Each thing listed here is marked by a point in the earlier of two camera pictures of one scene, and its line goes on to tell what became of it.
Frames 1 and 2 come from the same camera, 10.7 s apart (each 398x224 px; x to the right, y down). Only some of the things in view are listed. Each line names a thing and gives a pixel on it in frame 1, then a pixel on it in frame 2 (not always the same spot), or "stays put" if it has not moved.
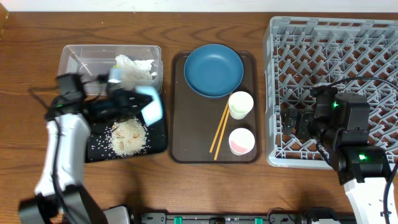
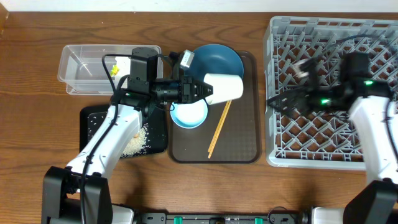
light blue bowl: (154, 111) to (189, 116)
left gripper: (125, 100) to (186, 90)
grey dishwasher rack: (359, 55) stays put
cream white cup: (240, 104) to (226, 87)
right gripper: (305, 116) to (301, 93)
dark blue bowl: (213, 71) stays put
